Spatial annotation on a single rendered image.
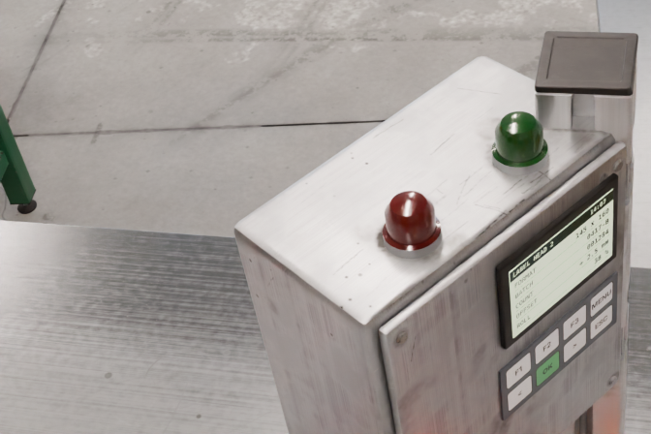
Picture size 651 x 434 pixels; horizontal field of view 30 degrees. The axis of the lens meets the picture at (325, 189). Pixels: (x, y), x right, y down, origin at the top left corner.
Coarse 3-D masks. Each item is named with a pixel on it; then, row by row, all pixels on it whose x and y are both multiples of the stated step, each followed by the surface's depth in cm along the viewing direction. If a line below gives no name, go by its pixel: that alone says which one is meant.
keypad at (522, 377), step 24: (600, 288) 62; (576, 312) 61; (600, 312) 63; (552, 336) 61; (576, 336) 62; (528, 360) 60; (552, 360) 62; (504, 384) 59; (528, 384) 61; (504, 408) 61
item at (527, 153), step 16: (512, 112) 56; (528, 112) 56; (496, 128) 56; (512, 128) 55; (528, 128) 55; (496, 144) 56; (512, 144) 55; (528, 144) 55; (544, 144) 56; (496, 160) 56; (512, 160) 56; (528, 160) 55; (544, 160) 56
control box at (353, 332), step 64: (384, 128) 60; (448, 128) 59; (576, 128) 58; (320, 192) 57; (384, 192) 56; (448, 192) 56; (512, 192) 55; (576, 192) 56; (256, 256) 56; (320, 256) 54; (384, 256) 53; (448, 256) 53; (320, 320) 54; (384, 320) 51; (448, 320) 53; (320, 384) 58; (384, 384) 53; (448, 384) 56; (576, 384) 65
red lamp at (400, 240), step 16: (416, 192) 53; (400, 208) 52; (416, 208) 52; (432, 208) 52; (400, 224) 52; (416, 224) 52; (432, 224) 52; (384, 240) 54; (400, 240) 53; (416, 240) 52; (432, 240) 53; (400, 256) 53; (416, 256) 53
